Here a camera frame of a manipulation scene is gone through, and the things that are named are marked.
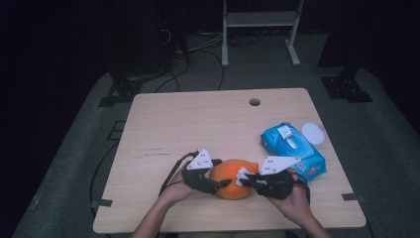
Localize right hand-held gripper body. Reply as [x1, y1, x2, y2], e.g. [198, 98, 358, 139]
[252, 156, 302, 201]

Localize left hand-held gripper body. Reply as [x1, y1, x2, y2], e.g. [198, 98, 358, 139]
[180, 148, 223, 196]

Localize orange plush toy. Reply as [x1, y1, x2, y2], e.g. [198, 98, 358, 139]
[208, 158, 261, 201]

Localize white wet wipe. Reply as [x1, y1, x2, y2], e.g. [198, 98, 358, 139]
[235, 167, 253, 187]

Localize blue wet wipe pack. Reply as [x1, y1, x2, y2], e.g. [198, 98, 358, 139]
[260, 122, 328, 183]

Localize person's right hand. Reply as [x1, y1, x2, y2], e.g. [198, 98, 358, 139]
[266, 168, 312, 226]

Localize person's left hand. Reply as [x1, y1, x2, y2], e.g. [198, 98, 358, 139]
[157, 164, 200, 208]

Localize white oval lid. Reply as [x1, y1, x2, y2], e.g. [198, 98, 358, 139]
[301, 121, 328, 146]

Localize grey tape strip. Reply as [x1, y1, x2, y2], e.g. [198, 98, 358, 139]
[90, 198, 114, 208]
[341, 192, 367, 203]

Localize black stand base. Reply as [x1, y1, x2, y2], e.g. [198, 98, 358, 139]
[320, 65, 374, 104]
[98, 70, 166, 108]

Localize white metal stand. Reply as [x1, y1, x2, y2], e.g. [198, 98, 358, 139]
[221, 0, 305, 68]

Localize right hand-held gripper cable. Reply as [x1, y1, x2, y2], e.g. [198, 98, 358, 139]
[292, 172, 312, 204]

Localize black floor cable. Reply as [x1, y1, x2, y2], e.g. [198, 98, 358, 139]
[155, 56, 191, 94]
[192, 49, 226, 91]
[88, 141, 119, 219]

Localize black floor tape frame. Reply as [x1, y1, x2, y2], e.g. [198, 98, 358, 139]
[107, 120, 128, 142]

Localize white floor cables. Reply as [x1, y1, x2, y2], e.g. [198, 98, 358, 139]
[188, 32, 226, 54]

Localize black cable bundle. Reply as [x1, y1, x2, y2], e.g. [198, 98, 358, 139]
[227, 33, 262, 48]

